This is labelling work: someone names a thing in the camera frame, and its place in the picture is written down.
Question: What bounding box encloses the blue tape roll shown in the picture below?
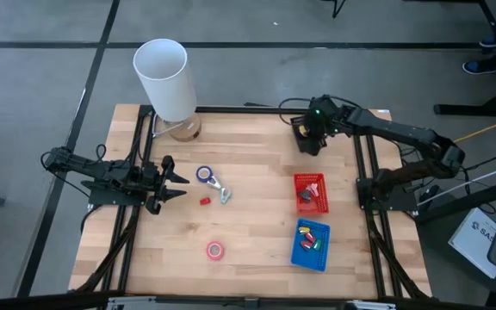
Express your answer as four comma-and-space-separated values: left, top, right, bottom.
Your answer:
195, 164, 214, 184

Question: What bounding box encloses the black tripod stand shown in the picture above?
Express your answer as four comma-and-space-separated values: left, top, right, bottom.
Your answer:
319, 0, 350, 20

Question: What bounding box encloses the pink tape roll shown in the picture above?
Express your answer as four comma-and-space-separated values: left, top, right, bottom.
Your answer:
205, 240, 226, 263

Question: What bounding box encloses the grey camera mount bar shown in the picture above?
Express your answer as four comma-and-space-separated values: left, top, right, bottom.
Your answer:
105, 294, 398, 310

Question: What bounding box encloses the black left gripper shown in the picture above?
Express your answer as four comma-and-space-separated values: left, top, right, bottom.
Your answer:
140, 155, 191, 215

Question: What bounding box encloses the blue plastic basket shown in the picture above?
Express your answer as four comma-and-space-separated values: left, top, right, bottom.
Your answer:
289, 217, 332, 274

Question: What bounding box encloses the red plastic basket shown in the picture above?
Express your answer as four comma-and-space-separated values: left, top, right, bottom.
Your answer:
292, 171, 332, 217

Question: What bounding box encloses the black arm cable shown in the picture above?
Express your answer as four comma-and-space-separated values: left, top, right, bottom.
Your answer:
243, 96, 316, 127

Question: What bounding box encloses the black plastic basket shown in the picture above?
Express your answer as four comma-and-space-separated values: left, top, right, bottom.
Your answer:
289, 114, 331, 158

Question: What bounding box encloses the white printed box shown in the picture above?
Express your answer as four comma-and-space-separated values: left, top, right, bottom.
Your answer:
447, 207, 496, 281

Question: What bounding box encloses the black floor stand beam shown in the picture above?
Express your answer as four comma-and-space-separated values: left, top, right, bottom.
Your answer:
414, 175, 496, 226

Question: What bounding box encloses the white staple remover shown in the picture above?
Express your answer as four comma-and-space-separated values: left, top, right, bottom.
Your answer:
205, 173, 225, 192

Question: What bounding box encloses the white floor cable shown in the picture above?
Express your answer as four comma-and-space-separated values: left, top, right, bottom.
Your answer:
416, 156, 496, 207

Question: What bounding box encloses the black power cable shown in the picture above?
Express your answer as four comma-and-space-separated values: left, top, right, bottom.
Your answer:
458, 146, 496, 174

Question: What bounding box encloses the yellow hanging cable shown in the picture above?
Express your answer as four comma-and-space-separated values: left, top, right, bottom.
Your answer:
453, 110, 496, 145

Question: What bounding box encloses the white shade table lamp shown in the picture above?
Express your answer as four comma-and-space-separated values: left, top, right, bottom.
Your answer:
132, 37, 203, 144

